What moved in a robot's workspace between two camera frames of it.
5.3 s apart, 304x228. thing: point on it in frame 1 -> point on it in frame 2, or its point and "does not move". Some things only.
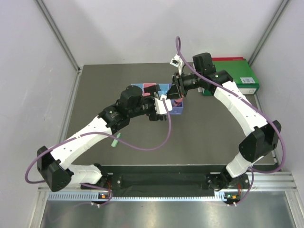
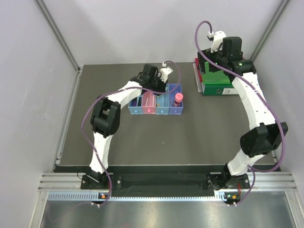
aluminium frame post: (274, 20) does not move
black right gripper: (177, 90) -> (201, 61)
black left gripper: (152, 116) -> (162, 85)
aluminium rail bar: (273, 181) does not move
